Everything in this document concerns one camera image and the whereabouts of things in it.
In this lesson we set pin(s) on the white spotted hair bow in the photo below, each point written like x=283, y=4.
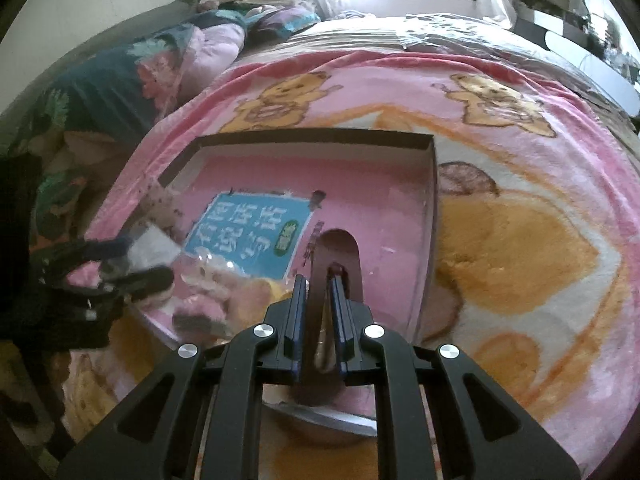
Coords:
x=162, y=207

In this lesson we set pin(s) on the pink printed blanket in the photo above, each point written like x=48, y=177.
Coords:
x=500, y=285

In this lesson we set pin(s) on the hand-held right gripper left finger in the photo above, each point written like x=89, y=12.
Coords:
x=299, y=320

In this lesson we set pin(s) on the clear plastic bag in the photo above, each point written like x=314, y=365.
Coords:
x=160, y=252

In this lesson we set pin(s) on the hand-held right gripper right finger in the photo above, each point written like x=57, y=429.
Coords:
x=340, y=320

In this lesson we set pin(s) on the floral quilt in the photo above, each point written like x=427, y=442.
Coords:
x=100, y=85

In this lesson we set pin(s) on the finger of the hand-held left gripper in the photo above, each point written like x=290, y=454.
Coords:
x=117, y=246
x=145, y=282

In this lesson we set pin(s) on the pink shallow cardboard box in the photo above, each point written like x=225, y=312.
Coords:
x=380, y=200

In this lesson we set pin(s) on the pink hair accessory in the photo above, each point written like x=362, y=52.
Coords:
x=200, y=310

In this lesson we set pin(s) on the pearl hair claw clip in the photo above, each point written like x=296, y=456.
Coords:
x=210, y=275

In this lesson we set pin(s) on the purple floral pillow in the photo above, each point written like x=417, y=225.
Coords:
x=285, y=22

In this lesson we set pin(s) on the white bed footboard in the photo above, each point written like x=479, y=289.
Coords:
x=590, y=65

